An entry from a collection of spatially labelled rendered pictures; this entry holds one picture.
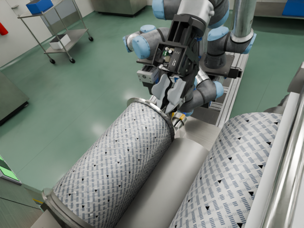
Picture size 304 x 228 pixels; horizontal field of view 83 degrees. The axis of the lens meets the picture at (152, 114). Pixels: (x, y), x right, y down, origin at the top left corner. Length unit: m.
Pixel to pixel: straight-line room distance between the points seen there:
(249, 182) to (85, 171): 0.26
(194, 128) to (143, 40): 0.50
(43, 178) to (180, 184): 1.99
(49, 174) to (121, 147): 1.91
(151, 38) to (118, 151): 0.70
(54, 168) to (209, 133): 1.80
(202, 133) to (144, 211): 0.53
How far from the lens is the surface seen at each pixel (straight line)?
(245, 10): 1.00
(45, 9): 3.55
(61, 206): 0.35
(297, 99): 0.23
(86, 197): 0.34
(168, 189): 0.37
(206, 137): 0.81
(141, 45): 0.92
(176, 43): 0.38
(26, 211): 0.53
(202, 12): 0.42
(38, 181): 2.28
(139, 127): 0.35
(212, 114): 1.77
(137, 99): 0.39
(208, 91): 0.78
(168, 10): 0.59
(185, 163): 0.38
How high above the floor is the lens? 1.59
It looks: 49 degrees down
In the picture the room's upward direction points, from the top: 17 degrees counter-clockwise
